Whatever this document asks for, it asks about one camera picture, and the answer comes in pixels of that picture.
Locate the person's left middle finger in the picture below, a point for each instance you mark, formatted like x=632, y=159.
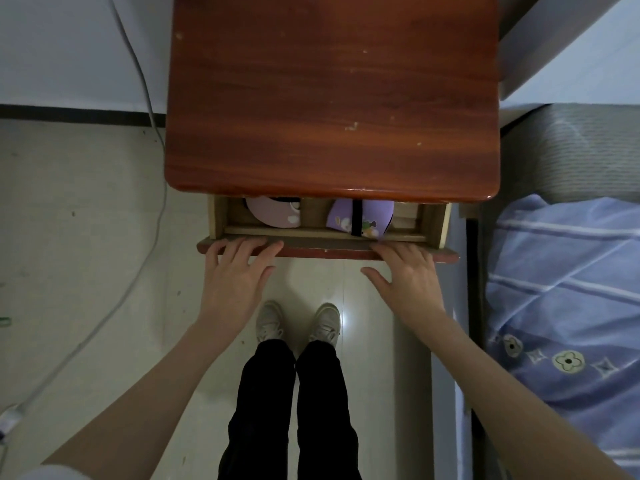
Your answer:
x=251, y=246

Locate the person's left thumb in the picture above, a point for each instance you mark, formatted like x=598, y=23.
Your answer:
x=267, y=275

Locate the wooden drawer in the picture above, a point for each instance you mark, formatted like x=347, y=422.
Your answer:
x=320, y=243

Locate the grey striped mattress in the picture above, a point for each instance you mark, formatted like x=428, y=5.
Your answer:
x=570, y=154

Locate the person's left little finger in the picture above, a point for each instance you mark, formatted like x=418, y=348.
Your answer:
x=213, y=252

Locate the person's right little finger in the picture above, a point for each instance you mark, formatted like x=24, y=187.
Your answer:
x=431, y=262

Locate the person's right thumb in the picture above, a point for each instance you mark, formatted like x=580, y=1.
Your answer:
x=376, y=279

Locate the grey sneaker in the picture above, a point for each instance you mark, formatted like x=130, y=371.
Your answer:
x=270, y=320
x=325, y=323

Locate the black trousers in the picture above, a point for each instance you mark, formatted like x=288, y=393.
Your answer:
x=320, y=419

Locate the pink rounded pouch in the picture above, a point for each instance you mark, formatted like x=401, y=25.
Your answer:
x=272, y=212

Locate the person's right middle finger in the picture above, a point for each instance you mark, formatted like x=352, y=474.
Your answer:
x=405, y=249

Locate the person's right hand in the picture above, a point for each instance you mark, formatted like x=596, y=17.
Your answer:
x=415, y=289

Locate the person's right forearm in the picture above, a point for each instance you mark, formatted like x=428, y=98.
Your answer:
x=500, y=394

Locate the person's left hand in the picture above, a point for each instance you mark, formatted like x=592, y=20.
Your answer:
x=231, y=289

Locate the person's left forearm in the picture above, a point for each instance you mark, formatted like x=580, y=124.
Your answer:
x=150, y=404

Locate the blue striped flower blanket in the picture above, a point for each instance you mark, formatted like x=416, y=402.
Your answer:
x=565, y=314

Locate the red-brown wooden nightstand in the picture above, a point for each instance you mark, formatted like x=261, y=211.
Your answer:
x=330, y=94

